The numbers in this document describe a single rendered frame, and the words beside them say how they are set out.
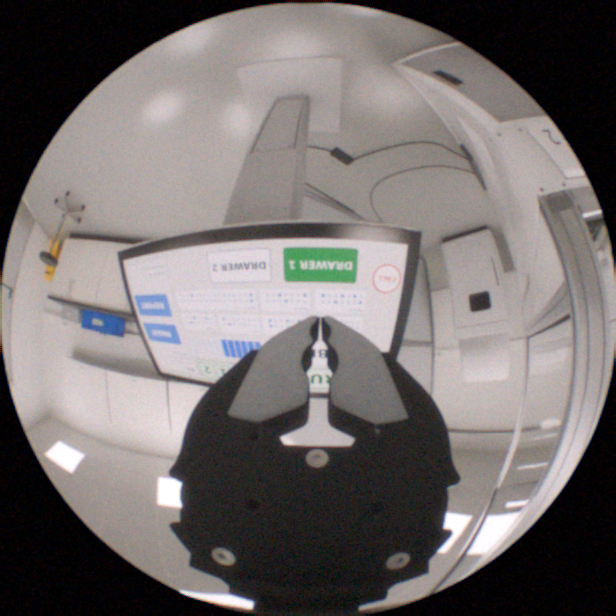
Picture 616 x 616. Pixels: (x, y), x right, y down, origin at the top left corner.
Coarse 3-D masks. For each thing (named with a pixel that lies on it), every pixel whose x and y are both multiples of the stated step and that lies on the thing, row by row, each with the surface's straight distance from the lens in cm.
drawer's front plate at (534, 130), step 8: (528, 128) 44; (536, 128) 44; (544, 128) 46; (552, 128) 47; (536, 136) 42; (544, 136) 43; (552, 136) 44; (560, 136) 46; (544, 144) 41; (552, 144) 42; (560, 144) 43; (568, 144) 45; (552, 152) 40; (560, 152) 41; (568, 152) 43; (560, 160) 39; (568, 160) 41; (576, 160) 42; (560, 168) 39; (568, 168) 39; (576, 168) 40; (568, 176) 39; (576, 176) 41
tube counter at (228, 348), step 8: (192, 336) 39; (200, 336) 38; (192, 344) 41; (200, 344) 39; (208, 344) 38; (216, 344) 37; (224, 344) 37; (232, 344) 36; (240, 344) 35; (248, 344) 35; (256, 344) 34; (192, 352) 42; (200, 352) 41; (208, 352) 40; (216, 352) 39; (224, 352) 38; (232, 352) 37; (240, 352) 36
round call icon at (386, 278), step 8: (376, 264) 28; (384, 264) 28; (392, 264) 29; (400, 264) 29; (376, 272) 28; (384, 272) 29; (392, 272) 29; (400, 272) 29; (376, 280) 29; (384, 280) 29; (392, 280) 29; (400, 280) 30; (376, 288) 29; (384, 288) 29; (392, 288) 30; (400, 288) 30
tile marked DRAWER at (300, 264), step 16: (288, 256) 27; (304, 256) 27; (320, 256) 27; (336, 256) 27; (352, 256) 27; (288, 272) 28; (304, 272) 28; (320, 272) 27; (336, 272) 28; (352, 272) 28
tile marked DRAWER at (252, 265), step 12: (216, 252) 30; (228, 252) 29; (240, 252) 29; (252, 252) 28; (264, 252) 28; (216, 264) 31; (228, 264) 30; (240, 264) 29; (252, 264) 29; (264, 264) 28; (216, 276) 31; (228, 276) 30; (240, 276) 30; (252, 276) 29; (264, 276) 29
